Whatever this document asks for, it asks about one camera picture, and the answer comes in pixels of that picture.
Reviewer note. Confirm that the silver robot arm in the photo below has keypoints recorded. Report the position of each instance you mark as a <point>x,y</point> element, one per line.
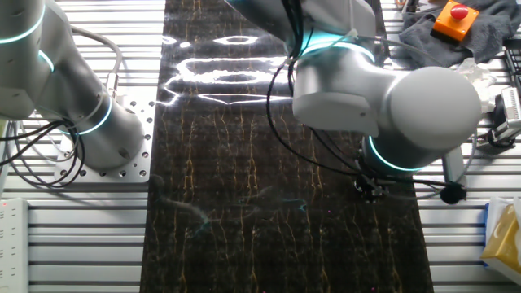
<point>431,106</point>

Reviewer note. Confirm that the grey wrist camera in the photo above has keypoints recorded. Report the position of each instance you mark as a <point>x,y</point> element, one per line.
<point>452,164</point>

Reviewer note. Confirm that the crumpled white tissue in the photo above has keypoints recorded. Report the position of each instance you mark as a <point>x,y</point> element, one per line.
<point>486,83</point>

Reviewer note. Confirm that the grey towel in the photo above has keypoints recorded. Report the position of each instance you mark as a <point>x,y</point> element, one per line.
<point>492,36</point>

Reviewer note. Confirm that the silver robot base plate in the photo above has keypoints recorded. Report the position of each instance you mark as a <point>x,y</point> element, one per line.
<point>138,163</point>

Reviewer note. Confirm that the camera stand bracket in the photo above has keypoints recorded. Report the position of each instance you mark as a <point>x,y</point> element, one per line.
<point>494,140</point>

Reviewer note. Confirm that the orange emergency stop button box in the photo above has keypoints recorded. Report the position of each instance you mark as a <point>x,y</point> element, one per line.
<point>454,24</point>

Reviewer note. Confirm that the blue white tissue packet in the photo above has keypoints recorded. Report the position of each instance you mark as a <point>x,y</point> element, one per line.
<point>486,224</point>

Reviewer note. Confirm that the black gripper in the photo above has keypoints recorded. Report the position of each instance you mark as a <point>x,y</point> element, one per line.
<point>370,189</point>

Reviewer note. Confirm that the white power strip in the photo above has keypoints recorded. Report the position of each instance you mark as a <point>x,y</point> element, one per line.
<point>12,248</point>

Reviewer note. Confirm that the black marble pattern mat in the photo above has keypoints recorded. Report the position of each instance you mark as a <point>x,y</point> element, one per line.
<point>264,224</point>

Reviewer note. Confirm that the black keyboard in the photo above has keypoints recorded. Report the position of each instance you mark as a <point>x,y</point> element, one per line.
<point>515,67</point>

